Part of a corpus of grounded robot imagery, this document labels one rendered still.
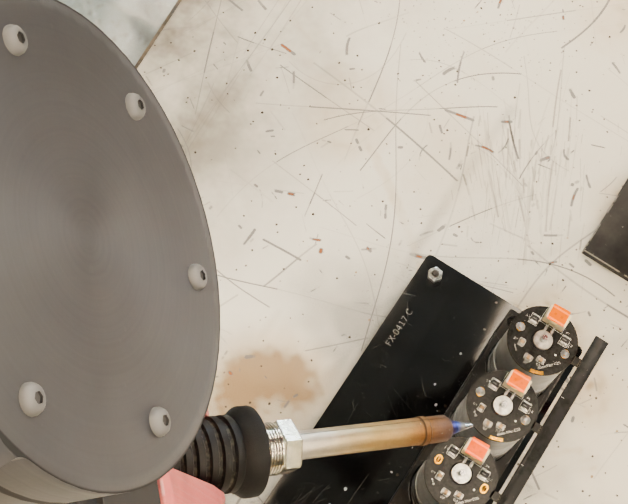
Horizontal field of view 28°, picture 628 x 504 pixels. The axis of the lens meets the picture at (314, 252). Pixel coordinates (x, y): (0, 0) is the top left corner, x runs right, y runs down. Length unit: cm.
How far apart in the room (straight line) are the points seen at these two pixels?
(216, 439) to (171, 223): 18
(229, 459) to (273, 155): 22
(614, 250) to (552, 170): 4
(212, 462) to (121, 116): 18
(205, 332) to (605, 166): 40
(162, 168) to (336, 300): 35
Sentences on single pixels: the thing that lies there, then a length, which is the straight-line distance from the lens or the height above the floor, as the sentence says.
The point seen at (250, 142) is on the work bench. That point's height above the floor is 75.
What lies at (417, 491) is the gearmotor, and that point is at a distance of 46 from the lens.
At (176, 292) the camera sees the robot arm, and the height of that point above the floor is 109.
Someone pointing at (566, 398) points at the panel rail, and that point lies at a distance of 45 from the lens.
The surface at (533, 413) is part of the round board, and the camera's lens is 44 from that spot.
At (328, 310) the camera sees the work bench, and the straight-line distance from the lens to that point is 51.
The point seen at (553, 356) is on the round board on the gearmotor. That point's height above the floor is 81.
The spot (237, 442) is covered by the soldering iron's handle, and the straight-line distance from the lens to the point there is 33.
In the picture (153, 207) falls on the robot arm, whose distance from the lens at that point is 15.
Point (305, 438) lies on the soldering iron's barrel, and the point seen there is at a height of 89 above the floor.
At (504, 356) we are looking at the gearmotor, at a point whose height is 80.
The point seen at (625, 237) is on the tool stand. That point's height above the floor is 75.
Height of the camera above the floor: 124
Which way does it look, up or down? 71 degrees down
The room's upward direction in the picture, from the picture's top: 7 degrees clockwise
